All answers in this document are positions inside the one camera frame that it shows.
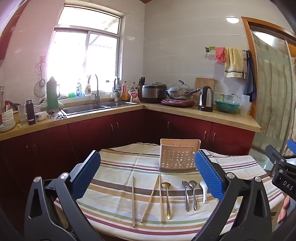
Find white plastic container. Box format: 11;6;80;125
240;94;252;116

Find clear container with green handle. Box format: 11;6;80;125
215;92;235;101

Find metal towel rack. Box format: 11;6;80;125
205;46;251;80

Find teal plastic colander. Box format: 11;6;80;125
214;99;241;115

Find wooden framed glass door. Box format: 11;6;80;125
241;16;296;158

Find kitchen counter with red cabinets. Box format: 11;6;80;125
0;102;262;232

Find tall curved steel faucet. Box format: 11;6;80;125
88;74;100;105

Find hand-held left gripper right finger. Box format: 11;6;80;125
194;149;278;241

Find beige perforated utensil holder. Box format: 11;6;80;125
158;138;201;173

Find red snack bag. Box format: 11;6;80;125
129;90;141;103

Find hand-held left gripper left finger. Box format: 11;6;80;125
24;150;104;241

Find gold long-handled spoon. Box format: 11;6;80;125
161;182;172;220

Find wooden cutting board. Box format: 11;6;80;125
194;77;216;103

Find person's right hand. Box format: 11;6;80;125
277;196;291;223

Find striped tablecloth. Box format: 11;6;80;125
54;142;285;241

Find steel wok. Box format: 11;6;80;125
165;88;201;101

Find red induction cooker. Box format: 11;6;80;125
161;98;196;108

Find kitchen window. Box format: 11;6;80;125
47;5;126;98

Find glass wok lid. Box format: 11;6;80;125
168;80;194;92

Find stack of white bowls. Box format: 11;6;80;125
0;109;16;133

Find white ceramic spoon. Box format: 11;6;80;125
199;181;208;204

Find clear glass tumbler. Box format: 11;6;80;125
17;104;28;126

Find steel kitchen sink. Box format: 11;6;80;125
60;101;140;116

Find steel spoon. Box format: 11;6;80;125
189;180;198;211

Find hanging wire strainer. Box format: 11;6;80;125
34;59;47;96

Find dark rice cooker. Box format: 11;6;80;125
142;82;167;104

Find dark blue cloth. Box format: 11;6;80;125
243;51;257;103

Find steel fork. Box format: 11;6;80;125
182;180;190;212

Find pink rubber gloves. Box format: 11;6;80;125
215;47;226;64

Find knife block with knives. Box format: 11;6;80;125
136;76;146;98

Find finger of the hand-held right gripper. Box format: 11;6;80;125
287;139;296;156
265;144;296;177

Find green thermos flask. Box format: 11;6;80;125
46;76;61;112

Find black drinking bottle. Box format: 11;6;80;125
25;99;36;126

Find wooden chopstick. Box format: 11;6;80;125
158;175;163;223
132;175;136;228
140;174;160;223

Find yellow towel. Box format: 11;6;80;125
224;47;245;79

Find steel electric kettle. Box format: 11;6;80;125
198;86;214;113

